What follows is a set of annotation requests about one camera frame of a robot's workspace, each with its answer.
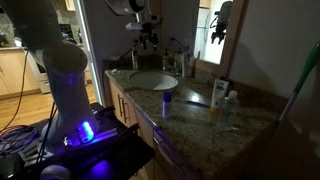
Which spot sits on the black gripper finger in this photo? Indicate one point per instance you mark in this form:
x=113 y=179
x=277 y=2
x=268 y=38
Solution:
x=144 y=41
x=155 y=41

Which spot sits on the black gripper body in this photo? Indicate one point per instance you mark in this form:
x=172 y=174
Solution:
x=150 y=26

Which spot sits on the blue toothbrush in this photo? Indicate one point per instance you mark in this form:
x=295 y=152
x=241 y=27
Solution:
x=193 y=103

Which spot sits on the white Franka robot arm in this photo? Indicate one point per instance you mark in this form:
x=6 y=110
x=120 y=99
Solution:
x=66 y=83

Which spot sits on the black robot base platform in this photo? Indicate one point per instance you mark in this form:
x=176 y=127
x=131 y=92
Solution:
x=110 y=156

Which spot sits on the white lotion tube yellow cap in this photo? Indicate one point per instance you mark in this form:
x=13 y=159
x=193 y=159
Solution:
x=218 y=95

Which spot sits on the soap dispenser bottle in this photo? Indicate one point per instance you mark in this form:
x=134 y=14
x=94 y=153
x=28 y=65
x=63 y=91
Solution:
x=134 y=60

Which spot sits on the soap dispenser black pump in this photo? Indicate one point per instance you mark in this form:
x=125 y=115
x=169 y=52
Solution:
x=166 y=61

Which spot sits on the chrome faucet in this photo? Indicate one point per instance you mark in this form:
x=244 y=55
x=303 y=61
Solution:
x=175 y=68

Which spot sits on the white oval sink basin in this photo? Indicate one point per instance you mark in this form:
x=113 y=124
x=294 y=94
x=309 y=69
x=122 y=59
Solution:
x=153 y=80

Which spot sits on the white green contact lens case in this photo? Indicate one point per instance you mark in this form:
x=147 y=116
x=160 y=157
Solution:
x=115 y=71

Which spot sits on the white door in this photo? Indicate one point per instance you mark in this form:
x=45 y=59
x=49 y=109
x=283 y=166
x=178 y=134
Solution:
x=96 y=87

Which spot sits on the white can purple cap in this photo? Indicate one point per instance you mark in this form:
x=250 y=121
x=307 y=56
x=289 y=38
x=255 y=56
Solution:
x=166 y=108

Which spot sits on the wooden vanity cabinet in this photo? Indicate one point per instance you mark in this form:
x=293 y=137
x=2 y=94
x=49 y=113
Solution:
x=132 y=115

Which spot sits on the black kitchen appliance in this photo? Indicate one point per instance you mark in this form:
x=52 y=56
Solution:
x=68 y=33

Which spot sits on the clear bottle white cap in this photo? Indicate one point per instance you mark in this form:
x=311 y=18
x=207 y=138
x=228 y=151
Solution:
x=228 y=113

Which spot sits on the wooden kitchen cabinet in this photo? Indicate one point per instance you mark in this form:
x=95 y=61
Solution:
x=13 y=73

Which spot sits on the grey round dome button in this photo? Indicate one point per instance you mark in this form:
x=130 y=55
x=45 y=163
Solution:
x=55 y=173

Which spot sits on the black round device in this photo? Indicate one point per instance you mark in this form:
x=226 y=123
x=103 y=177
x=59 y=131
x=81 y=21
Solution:
x=10 y=166

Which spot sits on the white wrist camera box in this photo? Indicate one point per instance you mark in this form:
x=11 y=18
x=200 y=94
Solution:
x=134 y=26

